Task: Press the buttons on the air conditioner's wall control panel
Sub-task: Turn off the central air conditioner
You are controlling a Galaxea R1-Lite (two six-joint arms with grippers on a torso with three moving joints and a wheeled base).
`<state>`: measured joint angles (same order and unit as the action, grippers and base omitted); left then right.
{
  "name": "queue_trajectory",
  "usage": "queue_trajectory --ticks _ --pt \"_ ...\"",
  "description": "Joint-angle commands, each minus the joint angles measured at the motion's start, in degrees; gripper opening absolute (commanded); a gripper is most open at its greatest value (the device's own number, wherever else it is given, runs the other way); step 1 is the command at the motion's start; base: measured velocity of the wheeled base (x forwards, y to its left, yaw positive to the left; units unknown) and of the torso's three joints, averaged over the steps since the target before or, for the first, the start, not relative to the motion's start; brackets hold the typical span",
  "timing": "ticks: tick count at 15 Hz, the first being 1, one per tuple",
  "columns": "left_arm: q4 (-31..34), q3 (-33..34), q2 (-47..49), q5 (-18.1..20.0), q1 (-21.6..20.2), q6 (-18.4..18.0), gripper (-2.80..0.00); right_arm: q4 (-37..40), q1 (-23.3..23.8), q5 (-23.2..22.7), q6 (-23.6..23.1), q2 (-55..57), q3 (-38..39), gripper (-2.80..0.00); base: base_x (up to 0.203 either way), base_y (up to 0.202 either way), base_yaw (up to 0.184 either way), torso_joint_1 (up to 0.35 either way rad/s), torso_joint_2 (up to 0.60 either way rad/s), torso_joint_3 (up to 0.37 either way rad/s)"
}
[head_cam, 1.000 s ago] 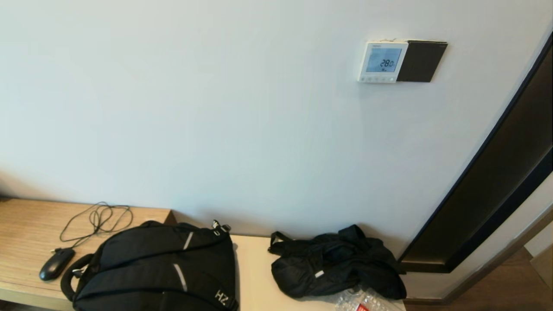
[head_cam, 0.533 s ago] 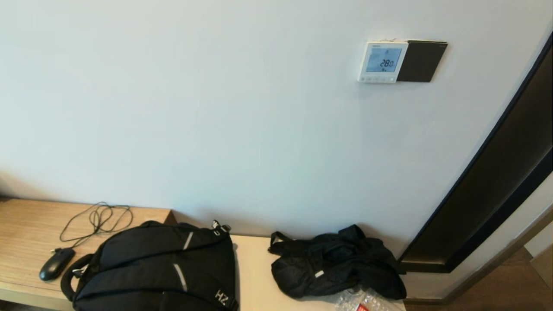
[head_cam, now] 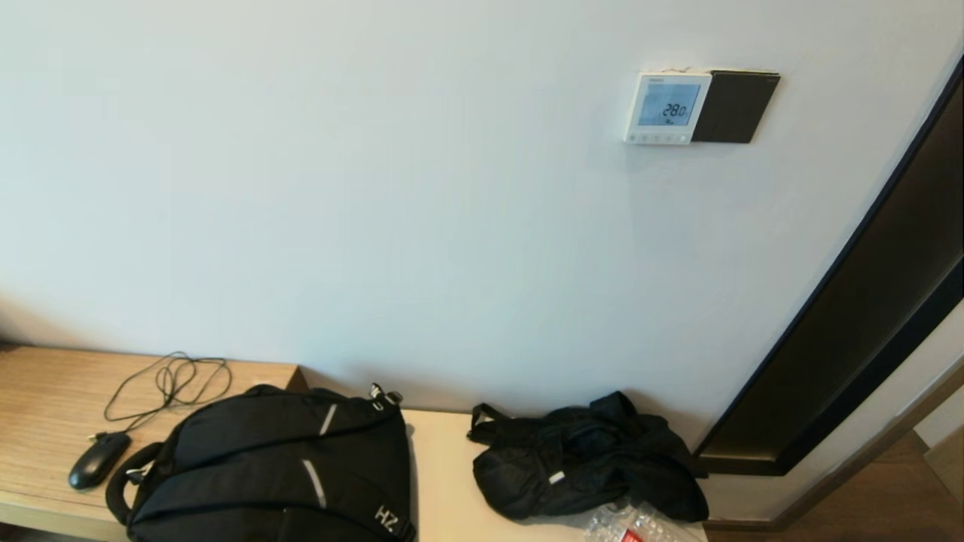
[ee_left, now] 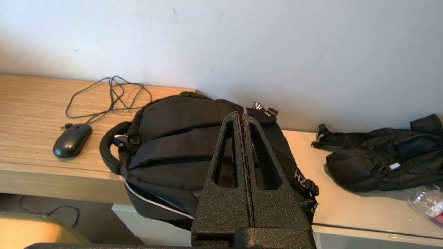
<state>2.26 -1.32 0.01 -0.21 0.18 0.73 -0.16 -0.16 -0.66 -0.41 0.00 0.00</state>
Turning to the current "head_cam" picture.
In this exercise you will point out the white wall thermostat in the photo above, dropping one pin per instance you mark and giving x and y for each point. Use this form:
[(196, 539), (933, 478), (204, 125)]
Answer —
[(666, 105)]

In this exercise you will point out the small black fabric bag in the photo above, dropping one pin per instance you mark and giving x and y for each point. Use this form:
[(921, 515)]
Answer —
[(580, 459)]

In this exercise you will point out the cream low cabinet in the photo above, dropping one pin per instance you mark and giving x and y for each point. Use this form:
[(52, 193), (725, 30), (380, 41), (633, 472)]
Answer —
[(444, 482)]

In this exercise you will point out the black backpack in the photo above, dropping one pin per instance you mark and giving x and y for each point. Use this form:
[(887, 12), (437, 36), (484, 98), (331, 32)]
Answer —
[(263, 467)]

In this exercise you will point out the clear plastic bottle red label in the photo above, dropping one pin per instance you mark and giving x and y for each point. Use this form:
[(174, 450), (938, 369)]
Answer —
[(640, 527)]

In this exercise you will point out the brown wooden baseboard strip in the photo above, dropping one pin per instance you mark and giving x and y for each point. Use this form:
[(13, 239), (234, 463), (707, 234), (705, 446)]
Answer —
[(870, 449)]

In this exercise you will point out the black computer mouse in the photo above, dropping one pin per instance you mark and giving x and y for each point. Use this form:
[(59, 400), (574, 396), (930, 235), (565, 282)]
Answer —
[(96, 461)]

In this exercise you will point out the light wooden desk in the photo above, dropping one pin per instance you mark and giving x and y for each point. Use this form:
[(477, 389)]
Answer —
[(45, 391)]

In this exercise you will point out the dark brown wall switch plate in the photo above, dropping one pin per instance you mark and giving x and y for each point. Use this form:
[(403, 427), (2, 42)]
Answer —
[(734, 105)]

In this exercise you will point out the dark door frame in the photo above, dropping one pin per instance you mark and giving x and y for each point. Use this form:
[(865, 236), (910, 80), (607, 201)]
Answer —
[(851, 354)]

